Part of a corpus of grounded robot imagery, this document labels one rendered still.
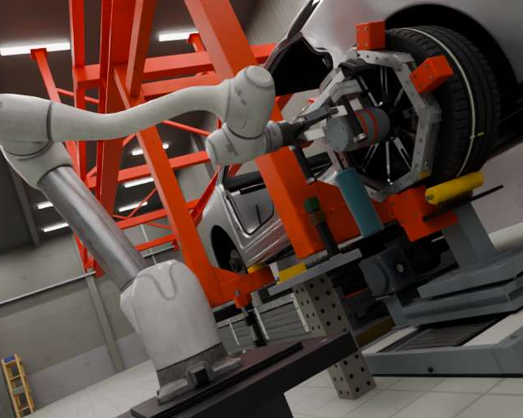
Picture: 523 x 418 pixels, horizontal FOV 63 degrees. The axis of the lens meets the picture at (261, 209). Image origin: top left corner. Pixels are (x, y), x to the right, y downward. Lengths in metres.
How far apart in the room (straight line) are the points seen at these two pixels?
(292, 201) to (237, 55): 0.79
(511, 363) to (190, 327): 0.80
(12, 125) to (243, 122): 0.54
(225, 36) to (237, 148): 1.26
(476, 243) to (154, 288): 1.17
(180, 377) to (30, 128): 0.67
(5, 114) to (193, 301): 0.62
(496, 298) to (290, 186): 0.96
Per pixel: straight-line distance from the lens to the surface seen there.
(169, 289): 0.94
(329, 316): 1.56
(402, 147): 1.72
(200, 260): 3.78
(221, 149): 1.12
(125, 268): 1.18
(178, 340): 0.93
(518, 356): 1.28
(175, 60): 5.39
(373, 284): 1.93
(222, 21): 2.38
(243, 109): 1.03
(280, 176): 1.99
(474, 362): 1.36
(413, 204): 1.58
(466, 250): 1.72
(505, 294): 1.53
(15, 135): 1.19
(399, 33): 1.65
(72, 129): 1.16
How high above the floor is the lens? 0.42
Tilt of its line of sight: 11 degrees up
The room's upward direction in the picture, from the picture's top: 23 degrees counter-clockwise
